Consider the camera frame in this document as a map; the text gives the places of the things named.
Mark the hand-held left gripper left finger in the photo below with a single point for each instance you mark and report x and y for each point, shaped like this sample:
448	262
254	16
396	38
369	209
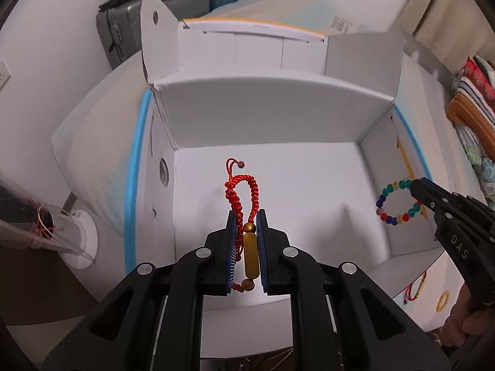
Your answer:
232	247

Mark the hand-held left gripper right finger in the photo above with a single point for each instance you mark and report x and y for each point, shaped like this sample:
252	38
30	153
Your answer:
263	247

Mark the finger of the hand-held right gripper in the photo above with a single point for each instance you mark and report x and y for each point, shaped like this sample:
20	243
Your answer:
429	197

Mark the white cardboard box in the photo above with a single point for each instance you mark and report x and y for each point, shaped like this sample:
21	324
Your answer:
278	185

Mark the person's right hand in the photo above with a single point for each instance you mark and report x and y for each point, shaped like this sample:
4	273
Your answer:
460	324

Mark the floral blanket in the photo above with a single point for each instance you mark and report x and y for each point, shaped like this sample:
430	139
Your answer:
477	158

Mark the striped folded cloths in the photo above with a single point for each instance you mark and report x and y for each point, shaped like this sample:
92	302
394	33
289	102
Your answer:
473	96

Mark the beige curtain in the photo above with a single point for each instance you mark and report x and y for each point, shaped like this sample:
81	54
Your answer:
437	11

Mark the printed label sticker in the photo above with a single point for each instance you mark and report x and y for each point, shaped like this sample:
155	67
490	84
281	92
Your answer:
342	25

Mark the clear bag with red threads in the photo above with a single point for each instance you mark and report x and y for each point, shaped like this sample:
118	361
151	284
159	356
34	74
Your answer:
23	216

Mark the grey suitcase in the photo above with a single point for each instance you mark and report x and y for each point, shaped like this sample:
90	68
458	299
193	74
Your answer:
123	23

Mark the white wall socket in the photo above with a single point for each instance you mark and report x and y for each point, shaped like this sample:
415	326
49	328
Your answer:
3	74

